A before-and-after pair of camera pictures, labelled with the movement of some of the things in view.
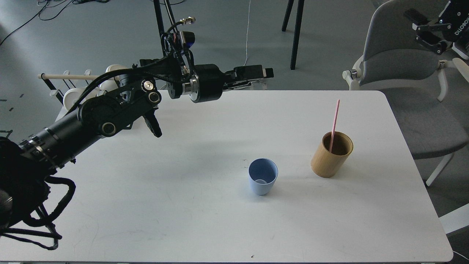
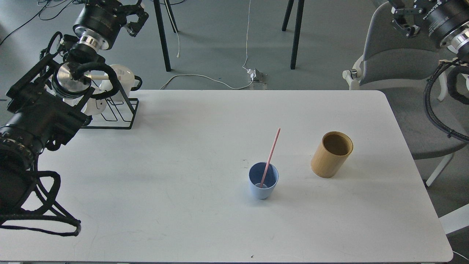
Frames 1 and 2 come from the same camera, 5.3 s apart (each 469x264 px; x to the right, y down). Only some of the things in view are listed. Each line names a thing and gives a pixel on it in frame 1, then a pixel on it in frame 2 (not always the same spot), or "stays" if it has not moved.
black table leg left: x=161 y=22 stays
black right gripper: x=456 y=13 -> x=447 y=21
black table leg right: x=298 y=29 stays
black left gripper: x=207 y=83 -> x=99 y=23
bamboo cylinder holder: x=325 y=164 stays
